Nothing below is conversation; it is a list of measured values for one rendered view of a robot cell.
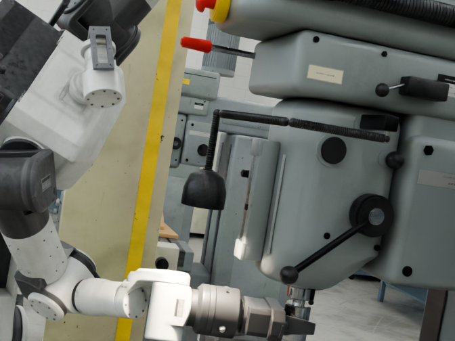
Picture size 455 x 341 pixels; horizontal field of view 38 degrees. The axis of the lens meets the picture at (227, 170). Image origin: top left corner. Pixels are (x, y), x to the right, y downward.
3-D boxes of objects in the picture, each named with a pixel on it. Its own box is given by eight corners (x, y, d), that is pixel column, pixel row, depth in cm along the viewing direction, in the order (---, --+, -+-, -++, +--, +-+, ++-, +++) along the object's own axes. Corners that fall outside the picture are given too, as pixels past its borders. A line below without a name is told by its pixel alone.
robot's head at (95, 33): (82, 91, 119) (85, 67, 112) (78, 51, 122) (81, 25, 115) (117, 91, 121) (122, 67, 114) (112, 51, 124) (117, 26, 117)
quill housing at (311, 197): (275, 291, 107) (308, 95, 105) (237, 262, 126) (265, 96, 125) (380, 301, 112) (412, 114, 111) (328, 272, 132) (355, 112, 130)
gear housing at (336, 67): (292, 91, 102) (303, 26, 102) (244, 93, 126) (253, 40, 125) (475, 124, 112) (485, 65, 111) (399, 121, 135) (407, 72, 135)
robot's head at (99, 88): (72, 110, 118) (93, 86, 111) (68, 62, 121) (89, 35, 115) (106, 116, 121) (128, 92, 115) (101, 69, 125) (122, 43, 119)
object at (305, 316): (307, 339, 122) (311, 308, 121) (303, 346, 117) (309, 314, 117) (282, 334, 123) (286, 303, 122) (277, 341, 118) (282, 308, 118)
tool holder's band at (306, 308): (311, 308, 121) (313, 303, 121) (309, 314, 117) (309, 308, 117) (286, 303, 122) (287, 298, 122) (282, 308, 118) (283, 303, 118)
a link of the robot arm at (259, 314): (289, 304, 113) (220, 294, 111) (279, 358, 113) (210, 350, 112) (275, 286, 125) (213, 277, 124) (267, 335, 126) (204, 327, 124)
